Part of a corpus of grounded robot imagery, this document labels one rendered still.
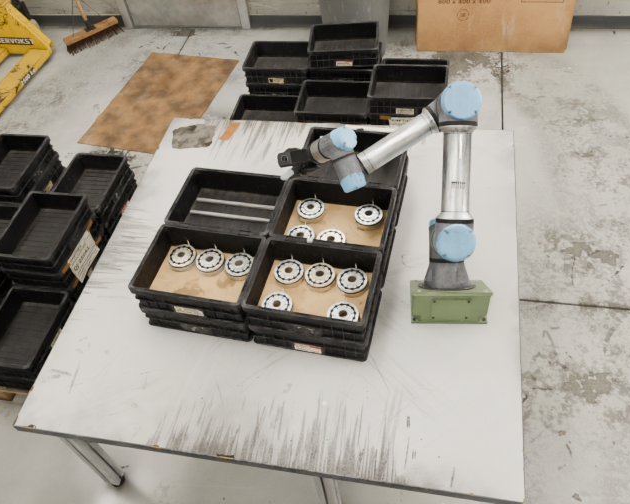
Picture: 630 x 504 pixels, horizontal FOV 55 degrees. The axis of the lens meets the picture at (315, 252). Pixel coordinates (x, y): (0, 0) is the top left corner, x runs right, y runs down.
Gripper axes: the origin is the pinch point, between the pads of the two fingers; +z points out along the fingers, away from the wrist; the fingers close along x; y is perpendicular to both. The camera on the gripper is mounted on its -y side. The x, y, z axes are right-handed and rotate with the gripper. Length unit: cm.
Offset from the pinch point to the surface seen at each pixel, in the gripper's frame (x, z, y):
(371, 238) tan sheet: -29.5, -10.3, 25.8
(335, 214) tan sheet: -17.5, 2.9, 23.0
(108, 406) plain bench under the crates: -66, 37, -61
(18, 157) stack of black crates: 58, 171, -42
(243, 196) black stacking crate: -1.8, 31.6, 3.2
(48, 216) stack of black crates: 18, 134, -42
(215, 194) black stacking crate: 1.7, 39.9, -4.0
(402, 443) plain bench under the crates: -93, -31, 1
